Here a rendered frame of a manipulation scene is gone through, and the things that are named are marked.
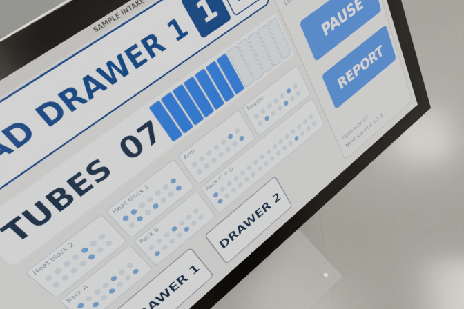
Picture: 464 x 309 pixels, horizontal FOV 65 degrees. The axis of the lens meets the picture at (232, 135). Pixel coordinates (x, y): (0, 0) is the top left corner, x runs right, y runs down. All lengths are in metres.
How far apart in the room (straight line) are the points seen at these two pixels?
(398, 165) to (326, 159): 1.17
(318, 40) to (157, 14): 0.16
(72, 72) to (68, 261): 0.16
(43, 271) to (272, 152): 0.23
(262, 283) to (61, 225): 1.07
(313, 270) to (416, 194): 0.50
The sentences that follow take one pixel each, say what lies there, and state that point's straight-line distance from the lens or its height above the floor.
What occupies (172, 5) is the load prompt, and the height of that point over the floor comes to 1.17.
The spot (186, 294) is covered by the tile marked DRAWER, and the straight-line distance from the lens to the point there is 0.40.
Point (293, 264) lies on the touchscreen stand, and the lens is 1.36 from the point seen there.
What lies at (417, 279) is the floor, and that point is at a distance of 1.49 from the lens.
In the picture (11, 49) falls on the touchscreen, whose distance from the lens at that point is 0.30.
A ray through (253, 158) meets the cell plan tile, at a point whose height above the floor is 1.05.
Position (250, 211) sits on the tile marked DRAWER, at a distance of 0.38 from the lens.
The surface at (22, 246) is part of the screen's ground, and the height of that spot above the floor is 1.10.
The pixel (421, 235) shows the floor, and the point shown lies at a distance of 1.52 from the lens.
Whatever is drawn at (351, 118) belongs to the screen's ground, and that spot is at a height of 1.02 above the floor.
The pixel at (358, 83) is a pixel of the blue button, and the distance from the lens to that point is 0.42.
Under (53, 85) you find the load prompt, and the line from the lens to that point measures 0.30.
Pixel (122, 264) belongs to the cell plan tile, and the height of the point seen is 1.05.
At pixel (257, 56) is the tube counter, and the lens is 0.34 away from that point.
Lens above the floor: 1.38
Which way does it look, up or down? 64 degrees down
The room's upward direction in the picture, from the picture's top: 9 degrees counter-clockwise
